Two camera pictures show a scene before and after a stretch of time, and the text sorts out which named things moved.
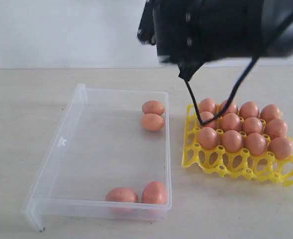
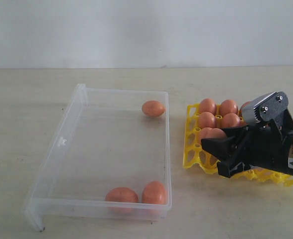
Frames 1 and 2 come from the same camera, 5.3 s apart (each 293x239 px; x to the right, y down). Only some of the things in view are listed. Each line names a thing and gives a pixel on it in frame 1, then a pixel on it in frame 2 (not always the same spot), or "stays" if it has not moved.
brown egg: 152,122 → 216,133
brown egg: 122,200 stays
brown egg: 231,108 stays
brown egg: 153,107 stays
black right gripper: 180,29 → 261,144
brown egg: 207,104 stays
